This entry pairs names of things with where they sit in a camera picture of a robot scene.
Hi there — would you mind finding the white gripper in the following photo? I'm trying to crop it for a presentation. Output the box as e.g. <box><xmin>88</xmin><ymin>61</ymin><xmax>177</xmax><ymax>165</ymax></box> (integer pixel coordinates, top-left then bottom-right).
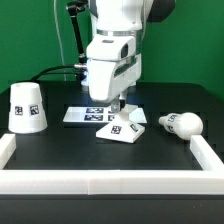
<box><xmin>87</xmin><ymin>34</ymin><xmax>141</xmax><ymax>112</ymax></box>

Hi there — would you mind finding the white lamp base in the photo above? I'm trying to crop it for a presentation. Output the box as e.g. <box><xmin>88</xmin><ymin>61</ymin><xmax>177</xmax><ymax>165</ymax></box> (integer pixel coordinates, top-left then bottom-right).
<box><xmin>96</xmin><ymin>104</ymin><xmax>147</xmax><ymax>143</ymax></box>

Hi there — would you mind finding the white lamp bulb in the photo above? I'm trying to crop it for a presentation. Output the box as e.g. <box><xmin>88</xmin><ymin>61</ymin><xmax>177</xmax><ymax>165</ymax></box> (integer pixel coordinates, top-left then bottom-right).
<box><xmin>158</xmin><ymin>112</ymin><xmax>203</xmax><ymax>140</ymax></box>

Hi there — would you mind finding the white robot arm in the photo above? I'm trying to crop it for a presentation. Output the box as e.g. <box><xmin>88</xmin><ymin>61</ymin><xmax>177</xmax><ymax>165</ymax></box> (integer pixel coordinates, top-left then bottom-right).
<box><xmin>86</xmin><ymin>0</ymin><xmax>176</xmax><ymax>112</ymax></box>

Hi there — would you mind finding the white lamp shade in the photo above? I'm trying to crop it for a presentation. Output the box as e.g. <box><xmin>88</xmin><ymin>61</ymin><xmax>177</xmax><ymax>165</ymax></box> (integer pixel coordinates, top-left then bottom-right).
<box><xmin>8</xmin><ymin>82</ymin><xmax>47</xmax><ymax>134</ymax></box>

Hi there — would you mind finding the white marker sheet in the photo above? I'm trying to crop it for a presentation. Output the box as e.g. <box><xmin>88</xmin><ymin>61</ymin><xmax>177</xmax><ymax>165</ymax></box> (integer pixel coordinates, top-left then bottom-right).
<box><xmin>63</xmin><ymin>107</ymin><xmax>147</xmax><ymax>124</ymax></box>

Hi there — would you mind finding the black cable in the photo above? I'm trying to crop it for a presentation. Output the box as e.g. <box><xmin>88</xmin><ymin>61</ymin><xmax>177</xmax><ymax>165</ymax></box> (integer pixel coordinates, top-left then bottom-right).
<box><xmin>30</xmin><ymin>64</ymin><xmax>88</xmax><ymax>83</ymax></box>

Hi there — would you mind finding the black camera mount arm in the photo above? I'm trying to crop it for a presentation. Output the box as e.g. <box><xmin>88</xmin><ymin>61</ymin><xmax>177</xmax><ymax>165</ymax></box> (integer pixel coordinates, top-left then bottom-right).
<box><xmin>66</xmin><ymin>0</ymin><xmax>88</xmax><ymax>65</ymax></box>

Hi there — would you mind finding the white thin cable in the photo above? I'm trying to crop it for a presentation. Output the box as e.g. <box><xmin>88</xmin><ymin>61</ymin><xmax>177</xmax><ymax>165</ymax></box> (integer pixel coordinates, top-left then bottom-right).
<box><xmin>53</xmin><ymin>0</ymin><xmax>68</xmax><ymax>82</ymax></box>

